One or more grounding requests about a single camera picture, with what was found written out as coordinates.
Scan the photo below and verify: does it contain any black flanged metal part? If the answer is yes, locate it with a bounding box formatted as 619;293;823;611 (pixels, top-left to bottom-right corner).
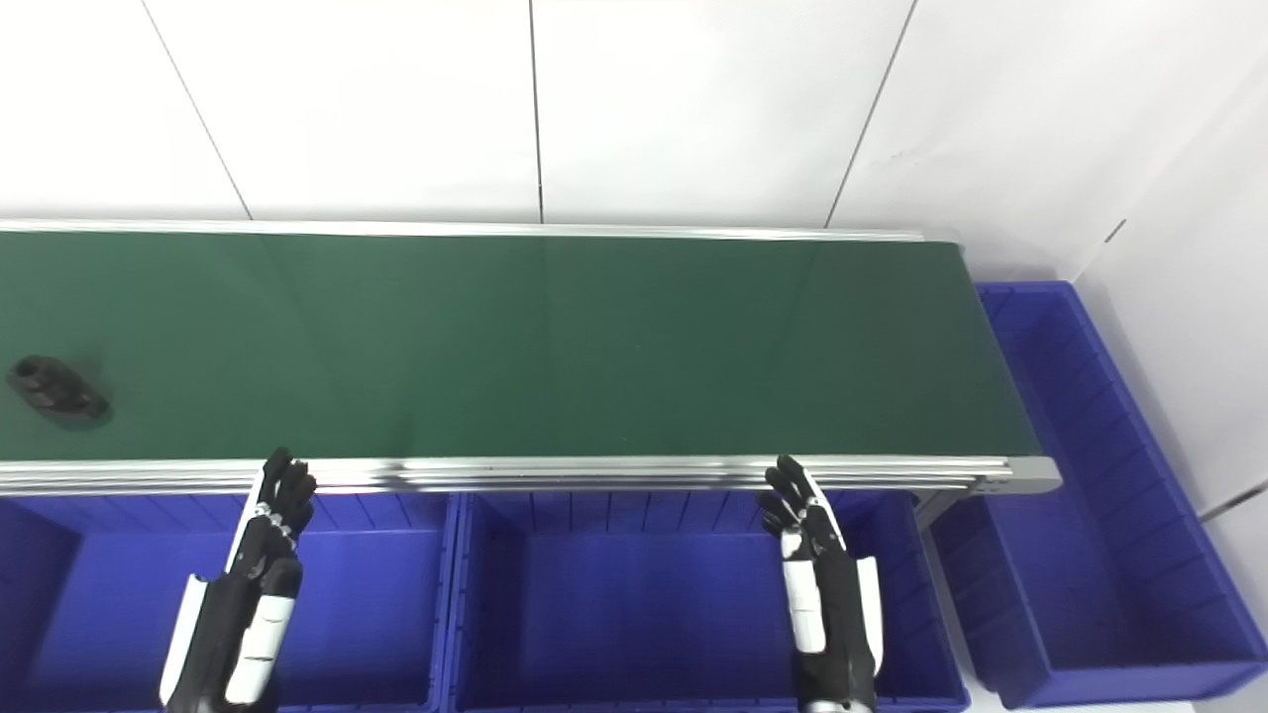
5;354;113;428

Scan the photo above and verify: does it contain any blue plastic bin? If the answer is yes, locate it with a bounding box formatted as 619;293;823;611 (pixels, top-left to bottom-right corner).
929;280;1268;710
446;489;973;713
0;491;460;713

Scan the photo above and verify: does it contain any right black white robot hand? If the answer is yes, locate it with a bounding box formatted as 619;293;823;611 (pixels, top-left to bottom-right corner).
756;455;886;710

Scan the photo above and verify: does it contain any green conveyor belt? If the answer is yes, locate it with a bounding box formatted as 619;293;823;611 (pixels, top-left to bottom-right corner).
0;219;1064;498

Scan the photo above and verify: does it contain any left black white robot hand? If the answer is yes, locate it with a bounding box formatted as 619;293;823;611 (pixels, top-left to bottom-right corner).
158;447;319;711

